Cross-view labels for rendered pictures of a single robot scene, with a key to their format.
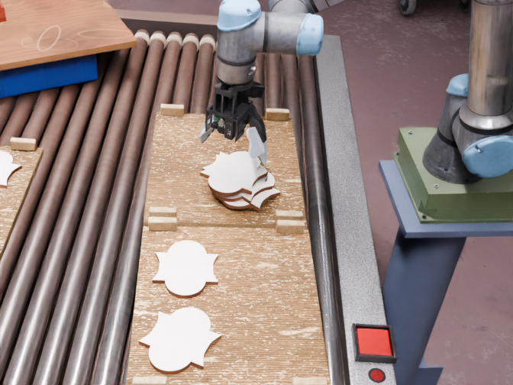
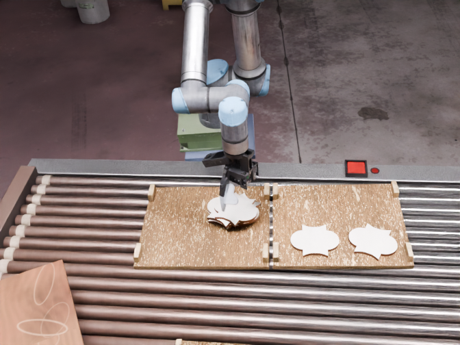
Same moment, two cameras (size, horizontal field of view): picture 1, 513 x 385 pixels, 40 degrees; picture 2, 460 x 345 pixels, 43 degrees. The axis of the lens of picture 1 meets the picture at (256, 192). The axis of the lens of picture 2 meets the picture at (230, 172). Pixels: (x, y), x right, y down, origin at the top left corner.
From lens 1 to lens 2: 166 cm
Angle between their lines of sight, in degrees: 56
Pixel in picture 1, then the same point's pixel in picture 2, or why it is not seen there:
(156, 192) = (237, 260)
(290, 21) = (240, 90)
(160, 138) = (171, 261)
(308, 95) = (117, 180)
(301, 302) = (334, 191)
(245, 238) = (283, 213)
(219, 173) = (236, 215)
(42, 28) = (20, 336)
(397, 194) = not seen: hidden behind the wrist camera
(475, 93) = (254, 59)
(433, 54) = not seen: outside the picture
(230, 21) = (244, 112)
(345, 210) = not seen: hidden behind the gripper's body
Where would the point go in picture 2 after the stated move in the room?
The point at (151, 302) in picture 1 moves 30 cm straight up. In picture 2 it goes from (343, 257) to (350, 183)
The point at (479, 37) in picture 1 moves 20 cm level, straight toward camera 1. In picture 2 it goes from (252, 31) to (309, 42)
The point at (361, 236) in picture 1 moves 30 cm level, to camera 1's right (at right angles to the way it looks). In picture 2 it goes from (272, 167) to (280, 117)
